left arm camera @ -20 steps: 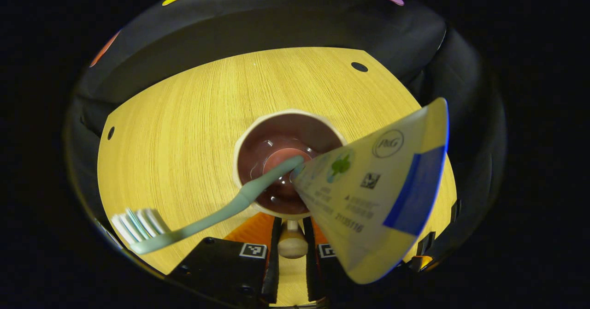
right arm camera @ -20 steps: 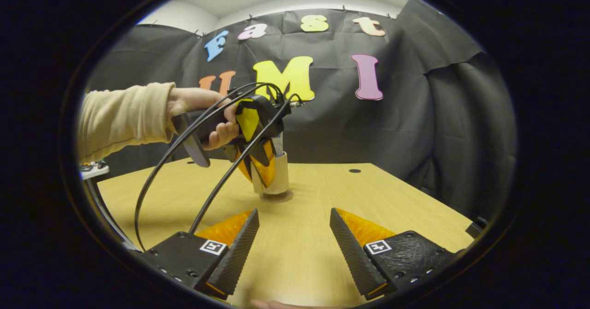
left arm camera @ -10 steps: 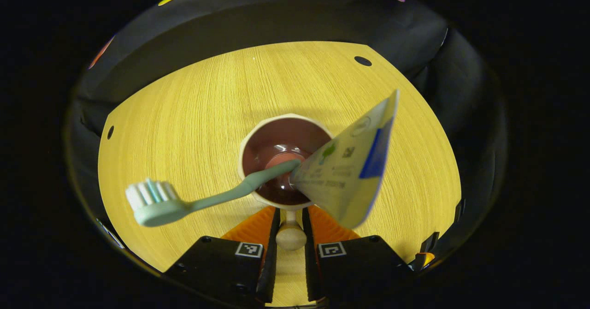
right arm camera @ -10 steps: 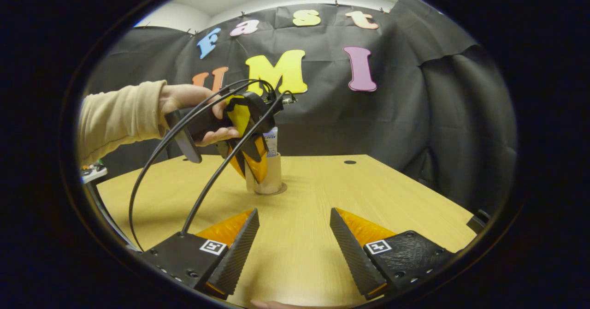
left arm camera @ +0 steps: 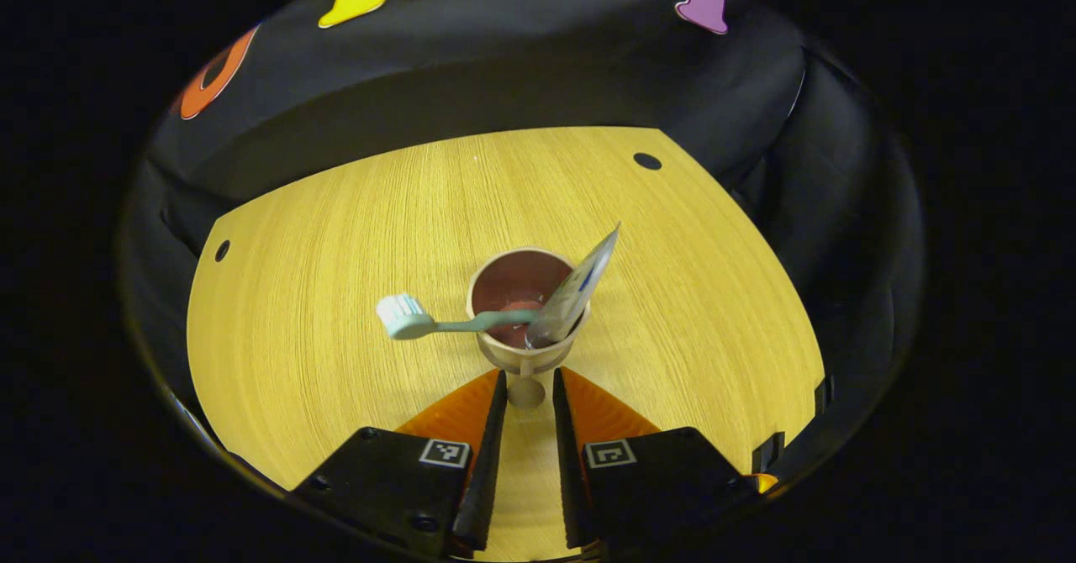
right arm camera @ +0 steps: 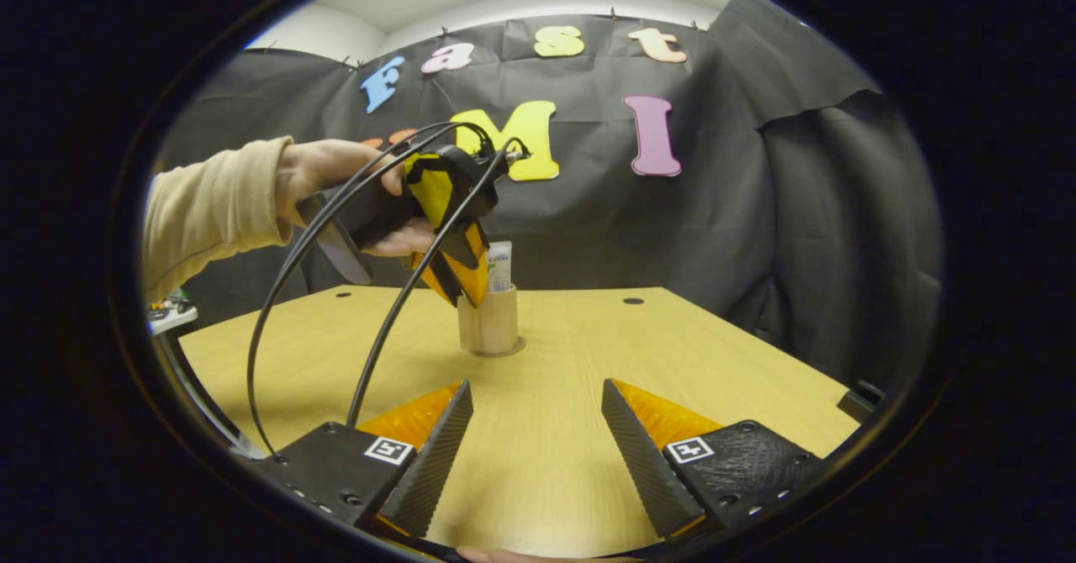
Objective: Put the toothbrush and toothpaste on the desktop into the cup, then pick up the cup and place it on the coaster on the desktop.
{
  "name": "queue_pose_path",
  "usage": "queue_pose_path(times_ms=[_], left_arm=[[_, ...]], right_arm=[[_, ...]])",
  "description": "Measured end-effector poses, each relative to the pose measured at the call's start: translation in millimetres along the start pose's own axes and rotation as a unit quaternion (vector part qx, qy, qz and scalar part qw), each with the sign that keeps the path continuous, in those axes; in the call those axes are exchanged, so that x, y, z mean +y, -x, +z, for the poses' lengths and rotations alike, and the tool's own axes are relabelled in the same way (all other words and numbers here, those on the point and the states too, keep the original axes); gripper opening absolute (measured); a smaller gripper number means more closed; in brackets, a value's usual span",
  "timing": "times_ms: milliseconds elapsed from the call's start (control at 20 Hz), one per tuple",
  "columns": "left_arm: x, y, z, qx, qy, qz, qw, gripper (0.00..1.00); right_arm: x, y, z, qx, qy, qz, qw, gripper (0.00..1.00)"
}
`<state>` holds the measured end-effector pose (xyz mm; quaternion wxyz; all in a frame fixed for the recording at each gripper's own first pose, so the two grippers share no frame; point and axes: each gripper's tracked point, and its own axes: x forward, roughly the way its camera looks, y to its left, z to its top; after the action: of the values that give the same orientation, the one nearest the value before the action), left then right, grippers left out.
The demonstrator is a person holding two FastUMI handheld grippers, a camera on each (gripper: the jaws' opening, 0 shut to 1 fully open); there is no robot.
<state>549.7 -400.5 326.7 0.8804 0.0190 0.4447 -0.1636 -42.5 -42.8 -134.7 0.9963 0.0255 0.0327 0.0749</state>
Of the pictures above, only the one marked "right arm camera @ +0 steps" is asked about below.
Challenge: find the small black object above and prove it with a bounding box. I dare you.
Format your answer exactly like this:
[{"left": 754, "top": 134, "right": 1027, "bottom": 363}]
[{"left": 836, "top": 381, "right": 883, "bottom": 421}]

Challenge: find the white toothpaste tube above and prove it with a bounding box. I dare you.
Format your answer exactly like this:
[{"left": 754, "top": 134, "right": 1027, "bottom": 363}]
[{"left": 487, "top": 241, "right": 513, "bottom": 293}]

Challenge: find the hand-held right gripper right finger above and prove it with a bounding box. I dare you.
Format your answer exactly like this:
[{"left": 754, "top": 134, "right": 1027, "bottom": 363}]
[{"left": 601, "top": 378, "right": 825, "bottom": 540}]

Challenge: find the beige cup with handle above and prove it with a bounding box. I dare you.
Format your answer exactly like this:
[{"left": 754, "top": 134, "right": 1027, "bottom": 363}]
[{"left": 456, "top": 284, "right": 520, "bottom": 355}]

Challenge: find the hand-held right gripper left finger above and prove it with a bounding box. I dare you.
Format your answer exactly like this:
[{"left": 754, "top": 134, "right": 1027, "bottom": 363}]
[{"left": 256, "top": 380, "right": 474, "bottom": 539}]

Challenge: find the wooden desktop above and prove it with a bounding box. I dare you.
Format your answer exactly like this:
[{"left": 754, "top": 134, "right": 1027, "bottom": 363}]
[{"left": 178, "top": 286, "right": 862, "bottom": 560}]

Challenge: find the black backdrop cloth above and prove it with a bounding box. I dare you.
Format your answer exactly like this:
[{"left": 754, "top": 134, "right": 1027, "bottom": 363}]
[{"left": 156, "top": 0, "right": 942, "bottom": 396}]

